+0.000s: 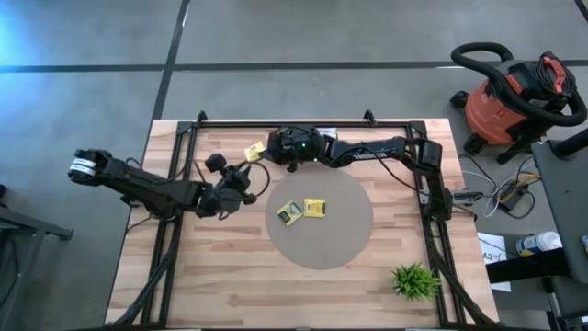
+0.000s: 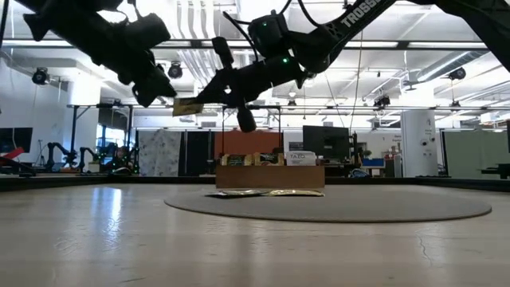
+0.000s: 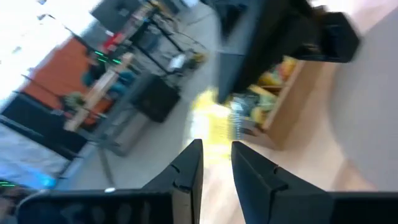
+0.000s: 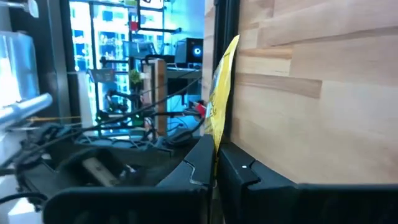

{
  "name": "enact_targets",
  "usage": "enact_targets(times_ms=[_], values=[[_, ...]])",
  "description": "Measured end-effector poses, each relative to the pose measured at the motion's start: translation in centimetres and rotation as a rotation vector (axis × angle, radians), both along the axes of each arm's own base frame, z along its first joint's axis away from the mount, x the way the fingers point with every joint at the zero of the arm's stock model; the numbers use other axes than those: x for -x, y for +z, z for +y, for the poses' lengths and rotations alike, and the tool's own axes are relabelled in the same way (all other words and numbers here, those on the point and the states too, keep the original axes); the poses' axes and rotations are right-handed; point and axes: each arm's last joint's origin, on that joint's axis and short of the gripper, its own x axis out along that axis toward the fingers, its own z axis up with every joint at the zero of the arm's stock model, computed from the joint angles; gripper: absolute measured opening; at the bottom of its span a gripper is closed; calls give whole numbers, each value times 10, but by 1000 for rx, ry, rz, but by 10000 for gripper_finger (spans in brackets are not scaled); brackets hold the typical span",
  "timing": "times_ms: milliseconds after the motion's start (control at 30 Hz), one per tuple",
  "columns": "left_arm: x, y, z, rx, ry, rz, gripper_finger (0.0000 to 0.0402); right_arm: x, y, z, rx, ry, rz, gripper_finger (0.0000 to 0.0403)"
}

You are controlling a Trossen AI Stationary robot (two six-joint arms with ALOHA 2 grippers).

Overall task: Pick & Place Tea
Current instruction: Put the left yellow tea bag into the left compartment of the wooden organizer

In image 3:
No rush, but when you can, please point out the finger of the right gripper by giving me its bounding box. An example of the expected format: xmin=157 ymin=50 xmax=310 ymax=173
xmin=217 ymin=52 xmax=259 ymax=105
xmin=295 ymin=12 xmax=361 ymax=63

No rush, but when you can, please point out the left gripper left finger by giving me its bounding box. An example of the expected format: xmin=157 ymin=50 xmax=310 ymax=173
xmin=17 ymin=139 xmax=205 ymax=224

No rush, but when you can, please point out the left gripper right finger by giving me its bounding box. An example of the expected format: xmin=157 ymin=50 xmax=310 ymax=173
xmin=231 ymin=141 xmax=398 ymax=224

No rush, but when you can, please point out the wooden tea organizer box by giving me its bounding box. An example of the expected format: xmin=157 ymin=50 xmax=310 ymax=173
xmin=242 ymin=55 xmax=324 ymax=152

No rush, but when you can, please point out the patterned divider screen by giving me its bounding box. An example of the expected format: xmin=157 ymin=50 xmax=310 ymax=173
xmin=0 ymin=123 xmax=71 ymax=190

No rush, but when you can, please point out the black divider panel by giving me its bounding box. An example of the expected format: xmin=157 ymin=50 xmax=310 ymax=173
xmin=0 ymin=93 xmax=88 ymax=161

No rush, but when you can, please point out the orange divider panel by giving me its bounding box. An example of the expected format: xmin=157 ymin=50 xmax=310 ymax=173
xmin=21 ymin=37 xmax=114 ymax=125

